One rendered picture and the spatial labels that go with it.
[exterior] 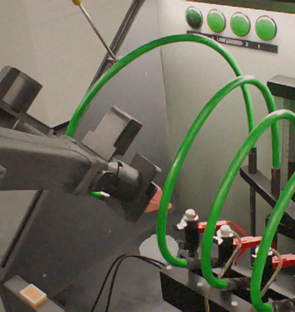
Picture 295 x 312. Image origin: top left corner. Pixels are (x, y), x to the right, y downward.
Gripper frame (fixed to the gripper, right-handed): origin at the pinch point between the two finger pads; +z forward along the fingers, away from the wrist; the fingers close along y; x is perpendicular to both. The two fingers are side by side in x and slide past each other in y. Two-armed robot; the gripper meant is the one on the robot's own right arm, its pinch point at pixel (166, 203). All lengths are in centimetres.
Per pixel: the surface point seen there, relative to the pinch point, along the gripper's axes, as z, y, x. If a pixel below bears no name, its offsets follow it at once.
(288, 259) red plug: 14.6, 3.4, -17.0
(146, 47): -15.5, 20.7, 7.9
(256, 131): -8.0, 17.5, -15.9
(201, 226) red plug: 10.3, -0.8, -0.6
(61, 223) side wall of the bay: 3.3, -18.9, 28.4
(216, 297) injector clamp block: 15.3, -10.1, -8.6
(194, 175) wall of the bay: 32.2, 5.1, 30.1
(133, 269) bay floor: 24.9, -21.6, 23.3
